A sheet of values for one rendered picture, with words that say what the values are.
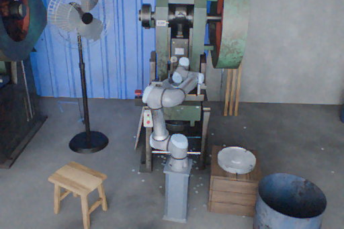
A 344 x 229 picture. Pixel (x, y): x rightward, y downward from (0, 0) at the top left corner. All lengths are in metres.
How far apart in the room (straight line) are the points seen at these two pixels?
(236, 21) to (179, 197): 1.33
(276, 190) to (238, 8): 1.30
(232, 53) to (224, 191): 1.03
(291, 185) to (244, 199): 0.38
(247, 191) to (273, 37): 2.14
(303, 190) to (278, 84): 2.15
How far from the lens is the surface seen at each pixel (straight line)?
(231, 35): 2.58
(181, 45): 2.91
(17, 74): 3.68
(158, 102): 2.18
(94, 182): 2.65
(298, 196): 2.70
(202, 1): 2.82
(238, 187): 2.73
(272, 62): 4.43
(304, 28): 4.40
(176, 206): 2.71
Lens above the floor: 2.00
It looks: 26 degrees down
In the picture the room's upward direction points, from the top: 2 degrees clockwise
